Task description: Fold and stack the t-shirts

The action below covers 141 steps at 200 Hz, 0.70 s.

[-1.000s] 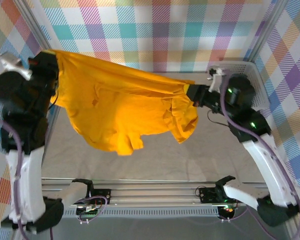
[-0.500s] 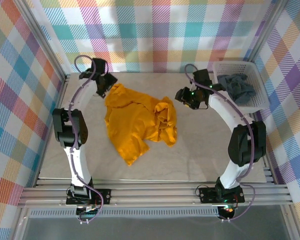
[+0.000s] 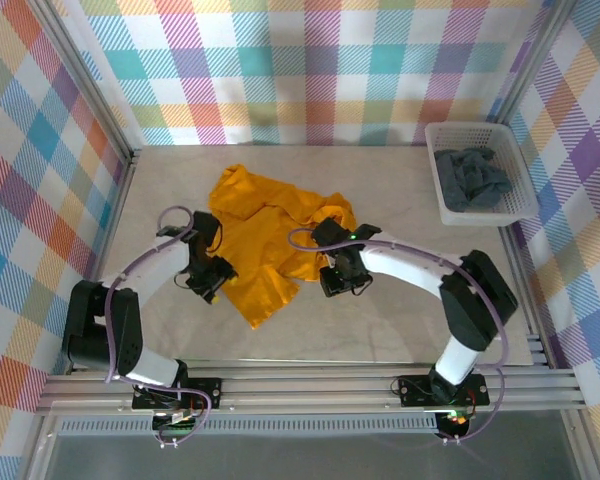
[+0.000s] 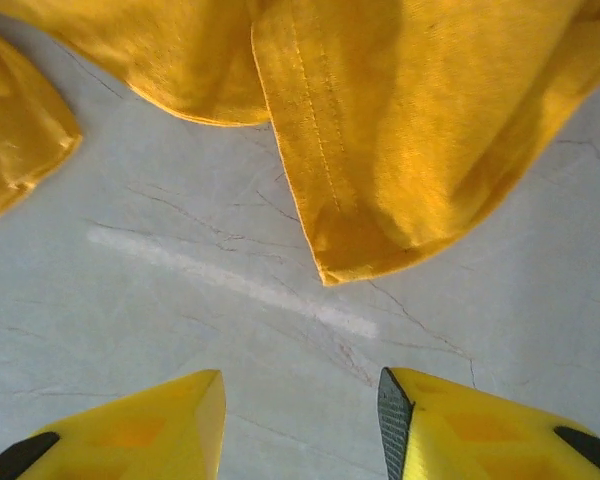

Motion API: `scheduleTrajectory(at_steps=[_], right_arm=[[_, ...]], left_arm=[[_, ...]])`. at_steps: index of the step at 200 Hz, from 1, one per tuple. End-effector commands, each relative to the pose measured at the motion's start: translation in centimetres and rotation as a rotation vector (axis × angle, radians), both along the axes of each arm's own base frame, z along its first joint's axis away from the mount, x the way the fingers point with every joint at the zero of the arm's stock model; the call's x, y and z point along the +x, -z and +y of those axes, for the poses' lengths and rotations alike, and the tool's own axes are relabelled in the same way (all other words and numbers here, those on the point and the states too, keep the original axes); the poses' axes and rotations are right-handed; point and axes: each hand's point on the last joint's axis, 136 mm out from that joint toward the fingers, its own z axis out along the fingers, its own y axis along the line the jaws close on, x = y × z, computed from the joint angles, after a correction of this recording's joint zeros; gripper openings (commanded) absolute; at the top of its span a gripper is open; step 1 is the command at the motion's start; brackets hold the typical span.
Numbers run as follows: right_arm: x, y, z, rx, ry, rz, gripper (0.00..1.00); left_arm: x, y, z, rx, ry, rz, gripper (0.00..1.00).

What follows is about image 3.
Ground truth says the yellow t-shirt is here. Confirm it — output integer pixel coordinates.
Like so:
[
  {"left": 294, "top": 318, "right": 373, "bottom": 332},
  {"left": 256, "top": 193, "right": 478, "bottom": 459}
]
[{"left": 207, "top": 163, "right": 357, "bottom": 331}]

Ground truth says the blue-grey t-shirt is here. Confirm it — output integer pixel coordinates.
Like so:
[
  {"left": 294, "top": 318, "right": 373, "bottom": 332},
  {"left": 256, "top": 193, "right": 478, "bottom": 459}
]
[{"left": 433, "top": 146, "right": 514, "bottom": 214}]

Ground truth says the grey metal panel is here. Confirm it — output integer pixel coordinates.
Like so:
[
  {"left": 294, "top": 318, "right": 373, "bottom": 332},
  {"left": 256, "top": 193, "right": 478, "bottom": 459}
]
[{"left": 44, "top": 430, "right": 581, "bottom": 480}]

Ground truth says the white plastic mesh basket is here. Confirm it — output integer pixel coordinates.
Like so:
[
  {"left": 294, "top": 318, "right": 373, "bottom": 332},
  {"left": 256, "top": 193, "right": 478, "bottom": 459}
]
[{"left": 424, "top": 122, "right": 540, "bottom": 227}]

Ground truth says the aluminium frame side rail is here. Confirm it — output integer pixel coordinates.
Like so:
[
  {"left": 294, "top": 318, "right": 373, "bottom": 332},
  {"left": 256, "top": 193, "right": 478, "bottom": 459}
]
[
  {"left": 499, "top": 224, "right": 554, "bottom": 371},
  {"left": 69, "top": 147, "right": 144, "bottom": 376}
]

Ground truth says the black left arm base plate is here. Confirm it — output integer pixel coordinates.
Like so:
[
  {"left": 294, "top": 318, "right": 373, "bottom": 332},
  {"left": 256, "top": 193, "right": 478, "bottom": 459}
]
[{"left": 131, "top": 377, "right": 224, "bottom": 411}]

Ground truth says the aluminium mounting rail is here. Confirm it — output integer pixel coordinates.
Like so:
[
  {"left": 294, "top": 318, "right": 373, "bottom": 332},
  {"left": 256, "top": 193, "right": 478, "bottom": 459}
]
[{"left": 34, "top": 367, "right": 589, "bottom": 416}]

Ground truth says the grey slotted cable duct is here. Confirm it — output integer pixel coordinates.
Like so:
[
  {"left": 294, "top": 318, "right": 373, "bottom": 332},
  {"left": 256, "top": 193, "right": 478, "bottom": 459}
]
[{"left": 54, "top": 417, "right": 441, "bottom": 436}]

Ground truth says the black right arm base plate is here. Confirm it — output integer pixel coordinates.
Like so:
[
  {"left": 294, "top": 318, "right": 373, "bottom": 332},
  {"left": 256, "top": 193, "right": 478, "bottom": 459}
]
[{"left": 397, "top": 373, "right": 491, "bottom": 407}]

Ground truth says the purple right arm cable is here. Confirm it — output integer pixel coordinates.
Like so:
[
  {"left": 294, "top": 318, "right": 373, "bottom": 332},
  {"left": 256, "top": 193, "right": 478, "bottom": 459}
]
[{"left": 287, "top": 227, "right": 510, "bottom": 445}]

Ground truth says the aluminium frame post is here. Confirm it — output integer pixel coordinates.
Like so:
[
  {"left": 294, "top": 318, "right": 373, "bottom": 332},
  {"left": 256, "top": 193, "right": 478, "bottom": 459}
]
[
  {"left": 487, "top": 0, "right": 579, "bottom": 126},
  {"left": 27, "top": 0, "right": 144, "bottom": 171}
]

